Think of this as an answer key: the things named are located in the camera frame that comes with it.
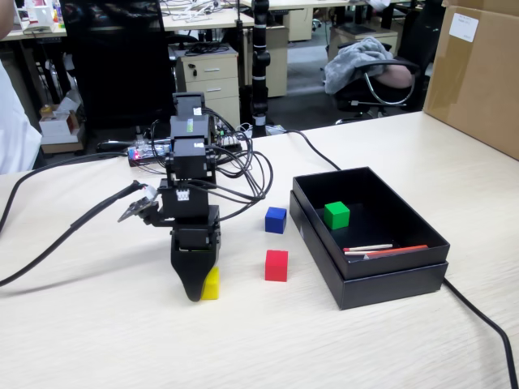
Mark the motor controller circuit board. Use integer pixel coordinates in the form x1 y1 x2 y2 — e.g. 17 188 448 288
127 142 172 168

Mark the small wrist camera board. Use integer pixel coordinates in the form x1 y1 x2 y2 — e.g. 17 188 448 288
117 190 162 227

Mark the tall black chair back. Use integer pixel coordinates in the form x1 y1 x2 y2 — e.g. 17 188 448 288
59 0 176 130

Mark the small white cardboard box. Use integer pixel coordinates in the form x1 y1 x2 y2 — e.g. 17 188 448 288
38 91 85 155

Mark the green wooden cube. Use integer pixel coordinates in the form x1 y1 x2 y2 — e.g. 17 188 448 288
323 200 351 231

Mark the black office chair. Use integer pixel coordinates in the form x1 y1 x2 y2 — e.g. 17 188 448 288
332 36 427 125

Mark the orange matchbox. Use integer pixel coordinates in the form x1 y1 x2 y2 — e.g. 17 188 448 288
363 244 430 260

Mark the yellow wooden cube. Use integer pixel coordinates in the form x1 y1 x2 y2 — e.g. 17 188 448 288
200 265 221 301

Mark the beige drawer cabinet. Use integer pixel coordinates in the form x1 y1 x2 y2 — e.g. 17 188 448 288
177 45 242 129

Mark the black vertical pole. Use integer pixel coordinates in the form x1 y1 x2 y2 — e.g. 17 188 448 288
250 0 272 139

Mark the red wooden cube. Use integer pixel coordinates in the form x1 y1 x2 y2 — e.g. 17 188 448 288
264 249 290 283

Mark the beige office desk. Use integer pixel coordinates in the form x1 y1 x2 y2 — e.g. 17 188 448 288
160 0 257 33

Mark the grey blanket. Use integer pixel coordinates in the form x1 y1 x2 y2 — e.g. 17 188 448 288
324 36 395 96

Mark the white cable bundle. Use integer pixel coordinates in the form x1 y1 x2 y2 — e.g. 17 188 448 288
233 122 287 139

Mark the blue wooden cube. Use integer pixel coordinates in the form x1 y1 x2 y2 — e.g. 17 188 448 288
264 206 289 235

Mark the large brown cardboard box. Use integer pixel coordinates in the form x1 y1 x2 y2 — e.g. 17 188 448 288
422 0 519 161

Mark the black cardboard box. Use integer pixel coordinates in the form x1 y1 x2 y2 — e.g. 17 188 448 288
292 165 452 281

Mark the bare person forearm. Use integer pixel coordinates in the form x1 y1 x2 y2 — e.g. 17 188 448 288
0 0 15 41

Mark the tall beige cabinet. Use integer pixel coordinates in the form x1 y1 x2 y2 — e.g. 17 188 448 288
264 27 290 99

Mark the black open box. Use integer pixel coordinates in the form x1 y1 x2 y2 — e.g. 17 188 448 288
288 190 449 311

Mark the thick black power cable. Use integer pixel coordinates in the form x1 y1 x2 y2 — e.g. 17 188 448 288
282 128 519 389

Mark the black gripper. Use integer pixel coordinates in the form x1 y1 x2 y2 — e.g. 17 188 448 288
157 186 223 303

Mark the thick black camera cable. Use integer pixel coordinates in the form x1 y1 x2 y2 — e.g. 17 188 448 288
0 151 142 287

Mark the person in white shirt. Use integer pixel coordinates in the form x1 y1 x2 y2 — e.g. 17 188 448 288
0 60 44 176

